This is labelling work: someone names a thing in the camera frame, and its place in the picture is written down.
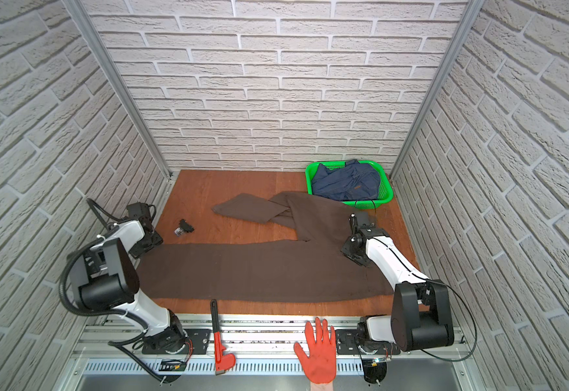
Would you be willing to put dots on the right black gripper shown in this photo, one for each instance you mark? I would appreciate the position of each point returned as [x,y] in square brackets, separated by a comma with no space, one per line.
[347,251]

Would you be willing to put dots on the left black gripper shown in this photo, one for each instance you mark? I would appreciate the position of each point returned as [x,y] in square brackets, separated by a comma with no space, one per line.
[149,242]

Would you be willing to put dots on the brown trousers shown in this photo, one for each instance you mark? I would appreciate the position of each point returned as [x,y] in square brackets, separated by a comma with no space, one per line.
[311,268]

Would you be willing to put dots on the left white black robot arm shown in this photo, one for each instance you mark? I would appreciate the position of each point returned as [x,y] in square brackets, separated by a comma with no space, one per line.
[100,279]

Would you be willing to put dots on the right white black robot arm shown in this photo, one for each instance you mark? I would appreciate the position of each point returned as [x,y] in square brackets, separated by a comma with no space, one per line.
[421,316]

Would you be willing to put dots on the navy blue trousers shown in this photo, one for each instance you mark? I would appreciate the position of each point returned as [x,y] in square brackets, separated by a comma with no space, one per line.
[355,181]

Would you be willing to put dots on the red gloved hand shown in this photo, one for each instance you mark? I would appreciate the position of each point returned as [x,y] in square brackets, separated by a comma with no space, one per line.
[319,365]

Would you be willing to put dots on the small black clip object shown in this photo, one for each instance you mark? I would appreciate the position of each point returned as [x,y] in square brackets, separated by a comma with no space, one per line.
[183,228]

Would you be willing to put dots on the green plastic basket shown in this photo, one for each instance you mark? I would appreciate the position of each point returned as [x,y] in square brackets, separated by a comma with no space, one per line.
[386,193]

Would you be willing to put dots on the small black electronics box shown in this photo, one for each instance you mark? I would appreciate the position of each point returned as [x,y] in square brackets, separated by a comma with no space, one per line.
[172,365]

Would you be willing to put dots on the red pipe wrench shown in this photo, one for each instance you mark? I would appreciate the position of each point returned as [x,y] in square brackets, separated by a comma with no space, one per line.
[223,362]

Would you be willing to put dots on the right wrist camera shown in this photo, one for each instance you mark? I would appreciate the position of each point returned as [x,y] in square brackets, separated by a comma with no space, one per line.
[359,220]

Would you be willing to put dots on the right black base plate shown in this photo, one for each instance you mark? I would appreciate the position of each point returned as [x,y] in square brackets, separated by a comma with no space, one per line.
[353,342]

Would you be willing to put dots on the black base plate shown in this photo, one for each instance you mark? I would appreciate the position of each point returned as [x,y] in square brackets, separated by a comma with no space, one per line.
[353,342]
[196,340]

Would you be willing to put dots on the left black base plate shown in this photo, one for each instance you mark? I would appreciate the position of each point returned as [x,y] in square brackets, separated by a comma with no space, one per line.
[196,340]

